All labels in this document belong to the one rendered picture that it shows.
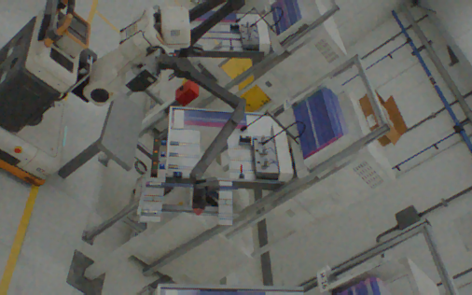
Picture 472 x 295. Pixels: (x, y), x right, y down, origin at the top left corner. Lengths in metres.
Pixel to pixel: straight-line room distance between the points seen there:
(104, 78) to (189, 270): 1.49
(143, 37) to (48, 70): 0.50
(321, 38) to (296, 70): 0.34
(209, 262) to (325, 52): 1.90
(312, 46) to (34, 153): 2.31
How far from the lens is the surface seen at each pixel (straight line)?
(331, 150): 3.19
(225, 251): 3.77
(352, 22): 6.46
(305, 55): 4.53
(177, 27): 2.98
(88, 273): 3.47
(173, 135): 3.57
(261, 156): 3.41
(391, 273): 2.69
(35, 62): 2.94
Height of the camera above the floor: 2.36
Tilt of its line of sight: 23 degrees down
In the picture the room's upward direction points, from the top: 56 degrees clockwise
